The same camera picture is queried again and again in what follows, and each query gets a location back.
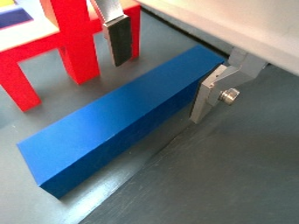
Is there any red branched puzzle piece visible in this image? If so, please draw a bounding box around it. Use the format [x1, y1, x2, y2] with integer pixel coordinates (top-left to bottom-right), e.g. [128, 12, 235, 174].
[0, 0, 140, 111]

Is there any blue rectangular block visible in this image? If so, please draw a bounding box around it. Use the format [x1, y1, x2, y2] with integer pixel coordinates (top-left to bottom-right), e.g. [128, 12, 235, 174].
[17, 45, 223, 198]

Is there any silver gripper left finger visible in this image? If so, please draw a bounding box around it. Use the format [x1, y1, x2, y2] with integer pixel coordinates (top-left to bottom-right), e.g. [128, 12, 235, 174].
[90, 0, 132, 67]

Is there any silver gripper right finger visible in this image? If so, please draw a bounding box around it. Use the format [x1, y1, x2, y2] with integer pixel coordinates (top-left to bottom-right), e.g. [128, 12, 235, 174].
[191, 47, 267, 123]

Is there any purple branched puzzle piece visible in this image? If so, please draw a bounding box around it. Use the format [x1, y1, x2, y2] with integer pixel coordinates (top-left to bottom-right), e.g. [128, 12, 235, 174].
[0, 8, 33, 29]

